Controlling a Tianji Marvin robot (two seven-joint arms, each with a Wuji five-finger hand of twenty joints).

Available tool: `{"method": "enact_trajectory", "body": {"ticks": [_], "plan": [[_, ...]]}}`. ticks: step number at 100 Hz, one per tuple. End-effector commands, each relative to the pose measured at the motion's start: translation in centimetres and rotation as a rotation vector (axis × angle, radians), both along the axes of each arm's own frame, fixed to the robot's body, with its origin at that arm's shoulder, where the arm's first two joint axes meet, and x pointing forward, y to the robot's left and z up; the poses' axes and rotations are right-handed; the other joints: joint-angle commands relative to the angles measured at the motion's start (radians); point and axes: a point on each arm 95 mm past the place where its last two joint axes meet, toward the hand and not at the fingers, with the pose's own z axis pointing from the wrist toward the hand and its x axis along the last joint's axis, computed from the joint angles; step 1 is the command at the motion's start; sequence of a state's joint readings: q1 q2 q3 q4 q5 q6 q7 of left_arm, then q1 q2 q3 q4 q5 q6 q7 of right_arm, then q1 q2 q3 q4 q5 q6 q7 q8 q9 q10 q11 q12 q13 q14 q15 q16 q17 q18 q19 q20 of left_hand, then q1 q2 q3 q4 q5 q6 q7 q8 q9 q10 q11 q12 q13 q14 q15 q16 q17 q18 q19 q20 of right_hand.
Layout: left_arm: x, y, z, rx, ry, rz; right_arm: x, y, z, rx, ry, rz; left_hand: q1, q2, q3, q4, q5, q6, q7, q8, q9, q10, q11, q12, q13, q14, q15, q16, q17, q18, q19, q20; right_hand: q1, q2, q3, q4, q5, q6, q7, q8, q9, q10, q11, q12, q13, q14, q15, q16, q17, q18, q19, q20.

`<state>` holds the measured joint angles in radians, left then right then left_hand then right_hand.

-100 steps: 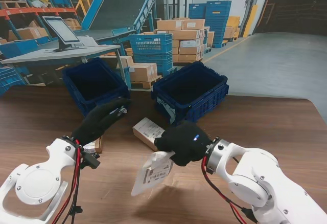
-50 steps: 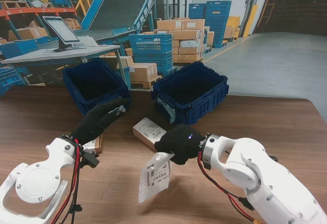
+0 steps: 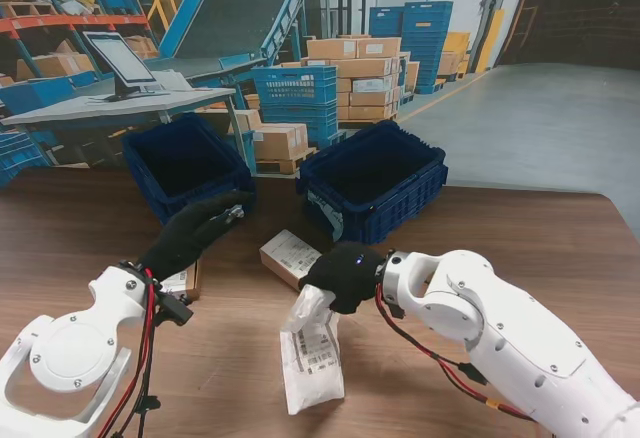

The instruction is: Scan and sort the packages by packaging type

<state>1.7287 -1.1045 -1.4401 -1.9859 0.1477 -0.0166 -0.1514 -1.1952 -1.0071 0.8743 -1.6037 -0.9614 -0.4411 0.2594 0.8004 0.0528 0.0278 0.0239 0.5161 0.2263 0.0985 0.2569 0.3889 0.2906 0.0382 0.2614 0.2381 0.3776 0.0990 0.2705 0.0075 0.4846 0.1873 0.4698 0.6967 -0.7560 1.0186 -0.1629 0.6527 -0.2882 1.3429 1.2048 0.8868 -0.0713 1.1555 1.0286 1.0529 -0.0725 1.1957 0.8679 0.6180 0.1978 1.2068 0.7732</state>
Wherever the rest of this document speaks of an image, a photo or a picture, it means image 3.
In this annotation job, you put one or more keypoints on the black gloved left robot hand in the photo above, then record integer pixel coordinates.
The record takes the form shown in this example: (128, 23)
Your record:
(185, 240)

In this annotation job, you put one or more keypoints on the blue ribbed plastic bin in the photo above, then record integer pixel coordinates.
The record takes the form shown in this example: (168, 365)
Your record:
(400, 198)

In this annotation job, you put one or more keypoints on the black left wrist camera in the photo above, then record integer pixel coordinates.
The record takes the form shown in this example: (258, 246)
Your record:
(175, 308)

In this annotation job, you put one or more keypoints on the flat brown cardboard parcel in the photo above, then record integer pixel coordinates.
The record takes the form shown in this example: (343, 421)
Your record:
(187, 283)

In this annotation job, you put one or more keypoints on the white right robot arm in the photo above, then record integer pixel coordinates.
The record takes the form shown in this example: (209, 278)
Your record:
(510, 328)

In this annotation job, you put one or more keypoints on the small cardboard box with label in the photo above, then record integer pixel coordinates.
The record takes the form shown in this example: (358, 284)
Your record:
(282, 255)

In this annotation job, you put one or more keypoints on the blue bin boxed parcels label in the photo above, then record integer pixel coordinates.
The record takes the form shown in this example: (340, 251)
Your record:
(145, 178)

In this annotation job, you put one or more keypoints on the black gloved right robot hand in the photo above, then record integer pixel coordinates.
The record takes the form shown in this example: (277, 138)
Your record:
(347, 273)

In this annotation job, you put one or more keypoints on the crumpled handwritten paper label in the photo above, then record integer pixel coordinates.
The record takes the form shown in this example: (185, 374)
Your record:
(332, 218)

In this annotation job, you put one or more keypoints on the white padded mailer bag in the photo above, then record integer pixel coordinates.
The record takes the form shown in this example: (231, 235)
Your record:
(312, 363)

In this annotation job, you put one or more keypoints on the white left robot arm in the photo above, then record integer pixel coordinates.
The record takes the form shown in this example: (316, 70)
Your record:
(65, 353)

